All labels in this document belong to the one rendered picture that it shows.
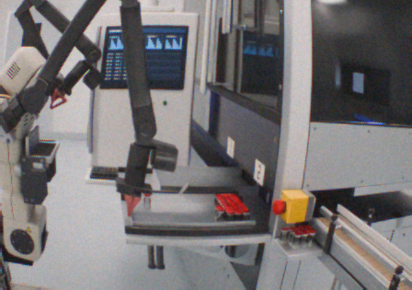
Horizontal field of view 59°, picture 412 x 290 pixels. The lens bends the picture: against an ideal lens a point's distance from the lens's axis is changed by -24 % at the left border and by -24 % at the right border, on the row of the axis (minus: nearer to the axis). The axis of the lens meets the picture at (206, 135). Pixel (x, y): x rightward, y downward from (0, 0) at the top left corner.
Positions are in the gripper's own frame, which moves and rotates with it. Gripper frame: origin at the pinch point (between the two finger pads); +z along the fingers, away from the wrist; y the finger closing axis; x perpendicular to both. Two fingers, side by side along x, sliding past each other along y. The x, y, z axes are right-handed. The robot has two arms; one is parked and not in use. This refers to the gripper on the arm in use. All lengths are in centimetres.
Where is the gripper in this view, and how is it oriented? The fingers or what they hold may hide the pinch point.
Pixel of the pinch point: (129, 214)
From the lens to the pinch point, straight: 126.1
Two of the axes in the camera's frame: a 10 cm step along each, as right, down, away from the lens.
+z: -2.3, 9.6, 1.4
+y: 9.5, 1.9, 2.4
